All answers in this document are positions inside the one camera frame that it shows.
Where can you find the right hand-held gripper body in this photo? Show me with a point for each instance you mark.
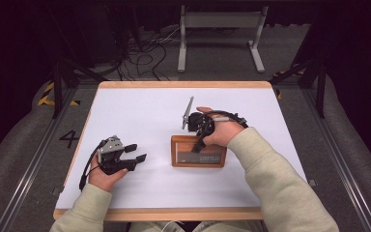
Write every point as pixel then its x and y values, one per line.
pixel 201 124

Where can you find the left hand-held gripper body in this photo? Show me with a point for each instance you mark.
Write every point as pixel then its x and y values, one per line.
pixel 111 156

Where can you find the wooden framed slate box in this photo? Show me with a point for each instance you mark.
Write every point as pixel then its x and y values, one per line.
pixel 183 151

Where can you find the person's right hand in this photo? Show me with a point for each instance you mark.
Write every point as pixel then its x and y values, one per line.
pixel 222 130

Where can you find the person's left hand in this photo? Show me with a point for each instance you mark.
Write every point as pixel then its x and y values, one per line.
pixel 104 177

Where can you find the yellow black floor tape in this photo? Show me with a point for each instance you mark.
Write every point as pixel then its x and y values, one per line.
pixel 46 96

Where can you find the black tripod stand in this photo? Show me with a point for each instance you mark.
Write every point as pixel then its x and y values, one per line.
pixel 58 83
pixel 315 77

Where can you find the grey metal stand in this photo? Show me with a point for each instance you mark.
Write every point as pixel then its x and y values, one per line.
pixel 222 22

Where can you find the metal floor rail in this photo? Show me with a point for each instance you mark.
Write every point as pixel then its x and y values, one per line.
pixel 35 161
pixel 338 158

